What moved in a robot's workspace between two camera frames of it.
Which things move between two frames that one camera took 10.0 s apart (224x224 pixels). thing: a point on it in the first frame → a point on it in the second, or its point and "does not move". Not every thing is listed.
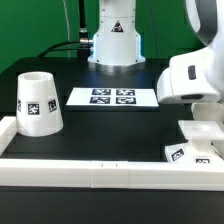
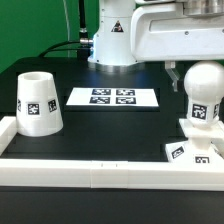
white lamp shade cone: (38, 110) does not move
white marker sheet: (113, 96) does not move
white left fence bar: (8, 129) does not move
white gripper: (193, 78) → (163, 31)
